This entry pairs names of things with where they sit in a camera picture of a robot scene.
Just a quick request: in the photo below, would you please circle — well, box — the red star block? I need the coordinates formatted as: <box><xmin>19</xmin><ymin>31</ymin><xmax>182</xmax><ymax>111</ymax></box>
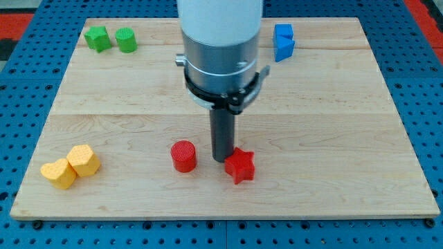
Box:
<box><xmin>224</xmin><ymin>147</ymin><xmax>255</xmax><ymax>185</ymax></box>

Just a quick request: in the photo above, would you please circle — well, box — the red cylinder block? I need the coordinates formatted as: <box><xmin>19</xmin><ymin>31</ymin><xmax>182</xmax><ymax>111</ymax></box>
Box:
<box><xmin>170</xmin><ymin>140</ymin><xmax>197</xmax><ymax>173</ymax></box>

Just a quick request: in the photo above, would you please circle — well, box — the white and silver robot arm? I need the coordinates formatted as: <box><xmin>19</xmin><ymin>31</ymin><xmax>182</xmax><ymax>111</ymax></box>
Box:
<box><xmin>177</xmin><ymin>0</ymin><xmax>263</xmax><ymax>113</ymax></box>

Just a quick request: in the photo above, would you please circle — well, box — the light wooden board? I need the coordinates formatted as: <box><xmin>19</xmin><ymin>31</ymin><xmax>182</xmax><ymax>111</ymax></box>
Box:
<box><xmin>10</xmin><ymin>18</ymin><xmax>440</xmax><ymax>221</ymax></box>

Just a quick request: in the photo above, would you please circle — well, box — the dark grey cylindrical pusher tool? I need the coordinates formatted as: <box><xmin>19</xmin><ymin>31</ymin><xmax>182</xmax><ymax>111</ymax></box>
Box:
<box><xmin>210</xmin><ymin>109</ymin><xmax>235</xmax><ymax>163</ymax></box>

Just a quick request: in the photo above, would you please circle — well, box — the blue triangle block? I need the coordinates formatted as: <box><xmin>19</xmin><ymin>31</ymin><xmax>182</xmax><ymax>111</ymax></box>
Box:
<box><xmin>273</xmin><ymin>35</ymin><xmax>296</xmax><ymax>62</ymax></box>

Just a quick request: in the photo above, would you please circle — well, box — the blue cube block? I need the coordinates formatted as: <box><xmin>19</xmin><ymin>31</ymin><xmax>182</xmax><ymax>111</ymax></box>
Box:
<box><xmin>273</xmin><ymin>24</ymin><xmax>293</xmax><ymax>39</ymax></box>

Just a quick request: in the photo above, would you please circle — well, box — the green cylinder block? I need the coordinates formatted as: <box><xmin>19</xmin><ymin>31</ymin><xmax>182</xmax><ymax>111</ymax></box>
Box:
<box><xmin>115</xmin><ymin>27</ymin><xmax>138</xmax><ymax>53</ymax></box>

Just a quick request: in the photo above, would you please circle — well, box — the yellow hexagon block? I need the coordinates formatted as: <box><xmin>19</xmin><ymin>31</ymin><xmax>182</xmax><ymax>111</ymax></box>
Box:
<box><xmin>66</xmin><ymin>145</ymin><xmax>101</xmax><ymax>177</ymax></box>

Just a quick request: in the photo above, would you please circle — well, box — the green star block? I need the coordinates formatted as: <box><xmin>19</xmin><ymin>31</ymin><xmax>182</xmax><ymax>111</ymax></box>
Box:
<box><xmin>84</xmin><ymin>26</ymin><xmax>112</xmax><ymax>53</ymax></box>

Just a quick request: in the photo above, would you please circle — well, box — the yellow heart block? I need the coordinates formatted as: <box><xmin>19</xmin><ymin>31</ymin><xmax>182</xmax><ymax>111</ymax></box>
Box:
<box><xmin>40</xmin><ymin>158</ymin><xmax>77</xmax><ymax>190</ymax></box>

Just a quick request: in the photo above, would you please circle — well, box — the black clamp ring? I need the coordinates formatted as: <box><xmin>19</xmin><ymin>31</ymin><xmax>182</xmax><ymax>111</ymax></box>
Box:
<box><xmin>183</xmin><ymin>64</ymin><xmax>271</xmax><ymax>116</ymax></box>

